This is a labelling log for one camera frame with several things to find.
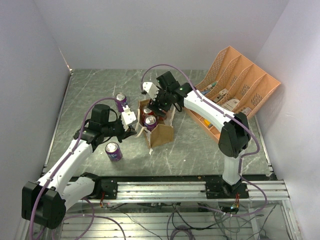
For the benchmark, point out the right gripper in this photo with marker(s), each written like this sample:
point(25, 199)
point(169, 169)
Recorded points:
point(152, 104)

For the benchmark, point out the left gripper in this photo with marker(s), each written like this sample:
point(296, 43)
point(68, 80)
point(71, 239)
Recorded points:
point(124, 133)

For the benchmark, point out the red Coca-Cola can back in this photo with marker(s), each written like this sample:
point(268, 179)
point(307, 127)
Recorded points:
point(145, 112)

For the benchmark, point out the red coca-cola can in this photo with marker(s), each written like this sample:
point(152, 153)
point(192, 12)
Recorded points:
point(145, 112)
point(160, 118)

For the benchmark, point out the purple fanta can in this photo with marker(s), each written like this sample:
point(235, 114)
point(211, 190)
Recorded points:
point(121, 101)
point(113, 151)
point(150, 122)

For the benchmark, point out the brown canvas tote bag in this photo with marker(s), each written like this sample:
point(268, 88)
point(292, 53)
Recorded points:
point(163, 133)

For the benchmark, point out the purple Fanta can back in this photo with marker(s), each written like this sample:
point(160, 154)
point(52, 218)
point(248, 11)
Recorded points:
point(121, 101)

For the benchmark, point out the red Coca-Cola can front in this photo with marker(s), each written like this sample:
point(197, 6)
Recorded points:
point(160, 118)

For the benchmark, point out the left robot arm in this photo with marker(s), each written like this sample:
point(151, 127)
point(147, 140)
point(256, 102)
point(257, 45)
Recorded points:
point(46, 201)

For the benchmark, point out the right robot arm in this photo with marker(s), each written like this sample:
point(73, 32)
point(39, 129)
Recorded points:
point(234, 138)

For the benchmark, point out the yellow eraser in organizer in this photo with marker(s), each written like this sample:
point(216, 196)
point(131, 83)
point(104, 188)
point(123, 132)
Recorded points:
point(207, 123)

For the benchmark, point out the orange plastic desk organizer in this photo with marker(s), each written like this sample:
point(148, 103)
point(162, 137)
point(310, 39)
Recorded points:
point(235, 82)

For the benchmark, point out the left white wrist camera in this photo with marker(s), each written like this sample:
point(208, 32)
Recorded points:
point(128, 117)

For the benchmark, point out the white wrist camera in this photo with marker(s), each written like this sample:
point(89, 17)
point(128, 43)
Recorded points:
point(151, 89)
point(128, 117)

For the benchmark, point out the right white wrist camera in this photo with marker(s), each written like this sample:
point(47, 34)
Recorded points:
point(151, 89)

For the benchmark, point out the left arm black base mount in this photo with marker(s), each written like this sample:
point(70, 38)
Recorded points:
point(107, 188)

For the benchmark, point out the aluminium mounting rail frame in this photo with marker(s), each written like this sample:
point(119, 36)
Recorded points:
point(172, 207)

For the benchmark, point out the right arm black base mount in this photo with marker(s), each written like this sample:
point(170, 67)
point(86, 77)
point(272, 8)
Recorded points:
point(222, 190)

